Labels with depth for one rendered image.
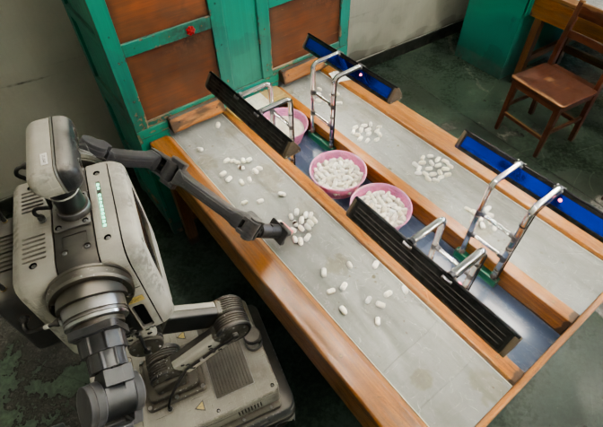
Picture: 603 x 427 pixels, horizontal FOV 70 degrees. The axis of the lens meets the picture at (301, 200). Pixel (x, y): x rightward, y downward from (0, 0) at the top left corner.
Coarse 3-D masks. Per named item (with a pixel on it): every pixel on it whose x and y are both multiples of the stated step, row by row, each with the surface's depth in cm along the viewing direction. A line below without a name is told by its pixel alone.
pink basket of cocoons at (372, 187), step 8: (368, 184) 193; (376, 184) 193; (384, 184) 193; (360, 192) 193; (400, 192) 190; (352, 200) 188; (400, 200) 192; (408, 200) 187; (408, 208) 186; (408, 216) 182
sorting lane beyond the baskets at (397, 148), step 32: (352, 96) 243; (352, 128) 224; (384, 128) 224; (384, 160) 208; (416, 160) 207; (448, 160) 207; (448, 192) 193; (480, 192) 193; (512, 224) 180; (544, 224) 180; (512, 256) 170; (544, 256) 170; (576, 256) 169; (576, 288) 160
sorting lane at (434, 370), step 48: (192, 144) 218; (240, 144) 217; (240, 192) 195; (288, 192) 195; (288, 240) 177; (336, 240) 176; (336, 288) 162; (384, 288) 161; (384, 336) 149; (432, 336) 148; (432, 384) 138; (480, 384) 138
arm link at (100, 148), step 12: (96, 144) 126; (108, 144) 132; (108, 156) 132; (120, 156) 139; (132, 156) 145; (144, 156) 152; (156, 156) 159; (168, 156) 165; (156, 168) 166; (168, 168) 161; (168, 180) 163
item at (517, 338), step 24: (360, 216) 141; (384, 240) 135; (408, 264) 129; (432, 264) 124; (432, 288) 125; (456, 288) 120; (456, 312) 120; (480, 312) 115; (480, 336) 116; (504, 336) 111
